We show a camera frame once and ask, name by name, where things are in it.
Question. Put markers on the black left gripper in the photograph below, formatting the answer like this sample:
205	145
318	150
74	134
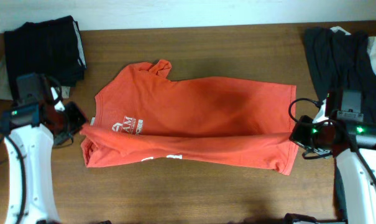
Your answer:
73	109

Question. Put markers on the beige folded garment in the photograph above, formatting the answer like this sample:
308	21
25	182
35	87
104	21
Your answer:
58	92

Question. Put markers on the dark clothes pile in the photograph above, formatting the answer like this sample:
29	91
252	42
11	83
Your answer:
317	43

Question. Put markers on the orange t-shirt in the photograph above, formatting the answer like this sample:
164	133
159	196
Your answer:
142	115

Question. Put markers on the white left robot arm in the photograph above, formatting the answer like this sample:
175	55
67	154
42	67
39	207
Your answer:
29	145

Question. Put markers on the black folded garment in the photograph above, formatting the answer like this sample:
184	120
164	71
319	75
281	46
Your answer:
52	47

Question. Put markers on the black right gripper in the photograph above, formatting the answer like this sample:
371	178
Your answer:
298	134

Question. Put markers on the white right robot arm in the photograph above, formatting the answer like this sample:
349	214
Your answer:
352	144

